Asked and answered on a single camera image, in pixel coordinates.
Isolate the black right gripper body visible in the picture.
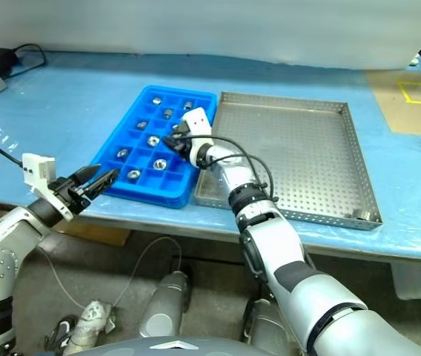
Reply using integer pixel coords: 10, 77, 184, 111
179, 136, 194, 162

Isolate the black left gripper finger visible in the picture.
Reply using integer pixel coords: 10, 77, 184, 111
67, 165, 100, 187
83, 168, 121, 202

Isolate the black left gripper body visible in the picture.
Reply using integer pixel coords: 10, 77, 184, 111
49, 177, 93, 216

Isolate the blue compartment tray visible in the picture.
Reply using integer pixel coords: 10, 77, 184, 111
89, 85, 219, 209

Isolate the perforated steel tray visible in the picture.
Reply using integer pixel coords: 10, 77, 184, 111
194, 90, 384, 231

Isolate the brown cardboard box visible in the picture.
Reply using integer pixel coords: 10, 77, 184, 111
62, 221, 132, 248

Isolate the blue table cover sheet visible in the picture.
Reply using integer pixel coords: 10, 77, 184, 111
0, 50, 421, 264

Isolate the white backdrop sheet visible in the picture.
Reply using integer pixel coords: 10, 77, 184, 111
0, 0, 421, 71

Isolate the white grey shoe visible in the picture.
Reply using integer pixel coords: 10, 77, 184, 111
63, 300, 117, 356

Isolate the black shoe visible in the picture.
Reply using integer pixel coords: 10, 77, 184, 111
43, 314, 80, 349

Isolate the grey rounded leg shell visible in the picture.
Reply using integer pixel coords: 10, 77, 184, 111
242, 298, 300, 349
139, 270, 192, 338

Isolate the grey torso cover with emblem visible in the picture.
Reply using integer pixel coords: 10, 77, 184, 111
95, 335, 308, 356

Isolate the brown board with yellow tape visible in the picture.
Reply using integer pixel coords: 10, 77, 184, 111
365, 70, 421, 136

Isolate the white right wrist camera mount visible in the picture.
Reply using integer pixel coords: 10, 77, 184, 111
180, 107, 213, 168

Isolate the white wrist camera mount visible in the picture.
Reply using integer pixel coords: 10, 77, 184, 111
21, 151, 74, 223
180, 107, 213, 168

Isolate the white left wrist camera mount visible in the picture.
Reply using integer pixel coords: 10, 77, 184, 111
21, 151, 74, 223

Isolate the thin grey wire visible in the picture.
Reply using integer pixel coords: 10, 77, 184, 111
34, 237, 182, 309

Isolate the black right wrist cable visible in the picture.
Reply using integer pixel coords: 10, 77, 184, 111
171, 124, 280, 205

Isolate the black power adapter cable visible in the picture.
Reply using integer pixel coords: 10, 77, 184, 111
4, 43, 47, 81

